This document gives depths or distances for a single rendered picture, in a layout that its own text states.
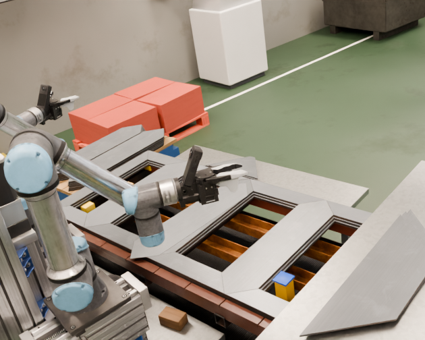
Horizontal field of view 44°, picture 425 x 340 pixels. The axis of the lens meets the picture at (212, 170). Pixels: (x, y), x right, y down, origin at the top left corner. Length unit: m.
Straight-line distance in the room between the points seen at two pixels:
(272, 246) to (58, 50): 4.33
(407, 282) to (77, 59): 5.05
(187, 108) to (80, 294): 3.92
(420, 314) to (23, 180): 1.14
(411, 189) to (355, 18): 5.98
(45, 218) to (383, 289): 0.99
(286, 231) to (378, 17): 5.73
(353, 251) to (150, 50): 5.13
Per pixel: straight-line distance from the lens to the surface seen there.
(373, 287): 1.68
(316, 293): 1.69
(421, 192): 2.17
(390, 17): 7.77
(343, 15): 8.16
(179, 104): 5.28
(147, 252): 2.33
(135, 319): 1.95
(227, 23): 6.30
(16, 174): 1.41
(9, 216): 1.88
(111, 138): 3.51
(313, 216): 2.39
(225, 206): 2.53
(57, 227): 1.51
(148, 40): 6.62
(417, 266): 1.77
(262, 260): 2.16
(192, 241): 2.35
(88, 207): 2.85
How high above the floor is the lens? 2.19
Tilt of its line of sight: 28 degrees down
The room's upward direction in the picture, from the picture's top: 9 degrees counter-clockwise
